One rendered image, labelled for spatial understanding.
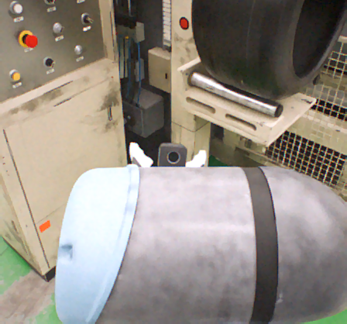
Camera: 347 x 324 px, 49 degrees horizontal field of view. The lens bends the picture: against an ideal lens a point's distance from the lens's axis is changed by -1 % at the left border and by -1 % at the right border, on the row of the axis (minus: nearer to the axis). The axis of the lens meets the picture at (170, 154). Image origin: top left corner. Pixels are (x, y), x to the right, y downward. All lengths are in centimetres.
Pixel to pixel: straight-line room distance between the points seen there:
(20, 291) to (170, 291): 170
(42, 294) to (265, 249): 168
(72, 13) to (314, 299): 127
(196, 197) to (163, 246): 4
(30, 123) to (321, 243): 120
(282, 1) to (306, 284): 82
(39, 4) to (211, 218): 116
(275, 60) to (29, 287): 144
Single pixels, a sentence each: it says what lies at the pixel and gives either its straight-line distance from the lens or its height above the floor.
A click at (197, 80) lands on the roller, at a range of 136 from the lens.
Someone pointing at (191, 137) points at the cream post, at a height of 59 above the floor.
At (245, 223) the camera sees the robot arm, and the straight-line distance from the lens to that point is 25.
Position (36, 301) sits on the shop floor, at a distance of 188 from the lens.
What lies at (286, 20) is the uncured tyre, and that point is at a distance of 102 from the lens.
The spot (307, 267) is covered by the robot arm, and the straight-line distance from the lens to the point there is 26.
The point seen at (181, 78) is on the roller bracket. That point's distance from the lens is 135.
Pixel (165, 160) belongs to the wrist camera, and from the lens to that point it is 64.
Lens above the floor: 154
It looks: 39 degrees down
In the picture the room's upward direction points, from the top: straight up
